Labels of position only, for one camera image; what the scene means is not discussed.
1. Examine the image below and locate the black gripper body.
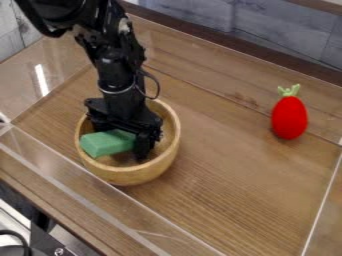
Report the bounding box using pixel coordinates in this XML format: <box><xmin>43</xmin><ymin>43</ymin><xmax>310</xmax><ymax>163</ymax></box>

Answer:
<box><xmin>84</xmin><ymin>78</ymin><xmax>163</xmax><ymax>140</ymax></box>

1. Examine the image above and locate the black metal table mount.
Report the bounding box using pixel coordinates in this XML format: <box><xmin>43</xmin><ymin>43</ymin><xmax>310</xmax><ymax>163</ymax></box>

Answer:
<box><xmin>29</xmin><ymin>223</ymin><xmax>68</xmax><ymax>256</ymax></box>

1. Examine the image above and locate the clear acrylic tray wall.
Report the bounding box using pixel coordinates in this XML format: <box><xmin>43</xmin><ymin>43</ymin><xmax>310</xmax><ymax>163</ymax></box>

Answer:
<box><xmin>0</xmin><ymin>11</ymin><xmax>342</xmax><ymax>256</ymax></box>

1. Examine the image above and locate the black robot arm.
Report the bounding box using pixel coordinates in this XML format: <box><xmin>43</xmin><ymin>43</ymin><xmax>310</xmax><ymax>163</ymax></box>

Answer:
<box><xmin>13</xmin><ymin>0</ymin><xmax>163</xmax><ymax>159</ymax></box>

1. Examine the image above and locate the black cable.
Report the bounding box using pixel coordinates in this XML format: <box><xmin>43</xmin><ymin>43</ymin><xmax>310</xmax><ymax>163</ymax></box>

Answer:
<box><xmin>0</xmin><ymin>229</ymin><xmax>32</xmax><ymax>256</ymax></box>

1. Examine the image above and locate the red toy strawberry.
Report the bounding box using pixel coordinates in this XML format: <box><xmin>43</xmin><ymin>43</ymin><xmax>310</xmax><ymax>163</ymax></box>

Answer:
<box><xmin>271</xmin><ymin>84</ymin><xmax>309</xmax><ymax>140</ymax></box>

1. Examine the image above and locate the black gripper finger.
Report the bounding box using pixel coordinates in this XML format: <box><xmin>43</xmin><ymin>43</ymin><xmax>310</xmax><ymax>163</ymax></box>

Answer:
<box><xmin>134</xmin><ymin>133</ymin><xmax>155</xmax><ymax>160</ymax></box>

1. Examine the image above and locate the brown wooden bowl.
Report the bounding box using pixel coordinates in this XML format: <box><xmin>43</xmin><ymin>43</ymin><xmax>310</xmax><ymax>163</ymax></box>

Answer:
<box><xmin>73</xmin><ymin>100</ymin><xmax>182</xmax><ymax>186</ymax></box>

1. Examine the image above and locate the green foam stick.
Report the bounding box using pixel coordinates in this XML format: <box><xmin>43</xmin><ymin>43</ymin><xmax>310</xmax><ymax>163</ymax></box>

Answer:
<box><xmin>79</xmin><ymin>130</ymin><xmax>135</xmax><ymax>158</ymax></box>

